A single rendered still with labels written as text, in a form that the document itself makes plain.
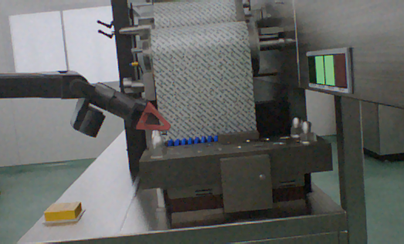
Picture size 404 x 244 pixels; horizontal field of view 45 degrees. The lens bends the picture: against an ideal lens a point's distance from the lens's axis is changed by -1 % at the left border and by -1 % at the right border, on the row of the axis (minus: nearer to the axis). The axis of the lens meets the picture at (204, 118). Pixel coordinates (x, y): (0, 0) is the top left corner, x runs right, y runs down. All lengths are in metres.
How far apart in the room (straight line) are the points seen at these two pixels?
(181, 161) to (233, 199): 0.13
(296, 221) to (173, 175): 0.26
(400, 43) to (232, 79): 0.65
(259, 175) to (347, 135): 0.46
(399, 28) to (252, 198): 0.53
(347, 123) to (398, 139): 4.08
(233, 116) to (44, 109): 5.95
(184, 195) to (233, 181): 0.11
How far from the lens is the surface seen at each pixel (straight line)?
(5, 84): 1.14
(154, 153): 1.03
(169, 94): 1.19
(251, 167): 1.00
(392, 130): 5.44
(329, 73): 0.87
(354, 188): 1.44
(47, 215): 1.15
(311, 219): 1.01
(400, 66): 0.62
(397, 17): 0.62
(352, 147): 1.42
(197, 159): 1.01
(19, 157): 7.25
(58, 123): 7.02
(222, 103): 1.19
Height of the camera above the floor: 1.22
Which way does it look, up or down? 6 degrees down
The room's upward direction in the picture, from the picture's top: 5 degrees counter-clockwise
